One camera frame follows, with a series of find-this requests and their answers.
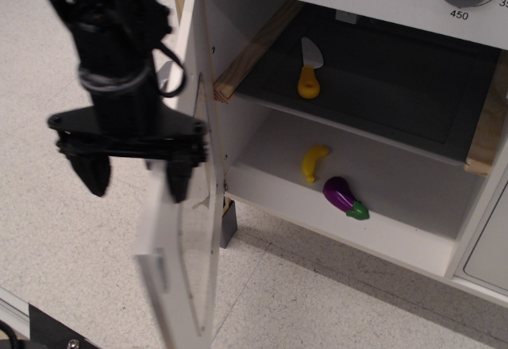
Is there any grey oven door handle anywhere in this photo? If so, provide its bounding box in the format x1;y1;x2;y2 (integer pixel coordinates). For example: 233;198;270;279
155;247;168;293

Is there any grey plastic foot cap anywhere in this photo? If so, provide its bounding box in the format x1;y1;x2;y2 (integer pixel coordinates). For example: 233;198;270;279
220;198;237;249

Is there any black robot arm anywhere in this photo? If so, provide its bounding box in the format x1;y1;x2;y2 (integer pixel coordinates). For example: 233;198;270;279
48;0;206;203

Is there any white oven door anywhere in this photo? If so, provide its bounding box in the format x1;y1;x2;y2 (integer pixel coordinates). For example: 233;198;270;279
134;0;223;348

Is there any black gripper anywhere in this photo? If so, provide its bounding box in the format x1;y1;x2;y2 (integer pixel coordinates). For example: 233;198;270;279
48;84;206;203

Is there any white toy oven cabinet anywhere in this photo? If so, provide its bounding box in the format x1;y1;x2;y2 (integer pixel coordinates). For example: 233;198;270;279
174;0;508;310

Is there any wooden shelf rail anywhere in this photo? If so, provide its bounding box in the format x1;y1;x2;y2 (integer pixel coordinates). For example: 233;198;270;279
213;0;304;104
464;79;508;178

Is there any white cabinet door right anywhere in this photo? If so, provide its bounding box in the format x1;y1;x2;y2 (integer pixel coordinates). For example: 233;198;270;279
444;134;507;307

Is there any wooden shelf rail left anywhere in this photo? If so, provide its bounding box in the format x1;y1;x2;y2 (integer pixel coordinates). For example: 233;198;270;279
213;0;304;104

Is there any aluminium frame rail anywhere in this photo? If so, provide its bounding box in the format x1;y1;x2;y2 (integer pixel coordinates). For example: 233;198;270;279
0;287;30;339

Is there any black cable loop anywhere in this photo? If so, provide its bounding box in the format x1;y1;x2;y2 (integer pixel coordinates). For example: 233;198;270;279
0;320;21;349

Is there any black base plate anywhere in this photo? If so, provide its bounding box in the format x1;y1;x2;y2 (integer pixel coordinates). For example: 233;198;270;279
29;304;99;349

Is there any wooden shelf rail right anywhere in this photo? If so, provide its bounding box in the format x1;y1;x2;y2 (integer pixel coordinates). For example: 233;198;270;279
464;79;508;178

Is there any yellow toy banana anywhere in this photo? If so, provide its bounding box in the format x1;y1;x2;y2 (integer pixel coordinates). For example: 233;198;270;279
301;145;330;183

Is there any yellow handled toy knife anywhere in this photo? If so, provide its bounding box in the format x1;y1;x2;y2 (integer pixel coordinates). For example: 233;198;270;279
298;37;324;100

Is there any purple toy eggplant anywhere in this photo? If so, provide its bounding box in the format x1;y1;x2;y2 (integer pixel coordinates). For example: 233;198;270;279
322;177;370;221

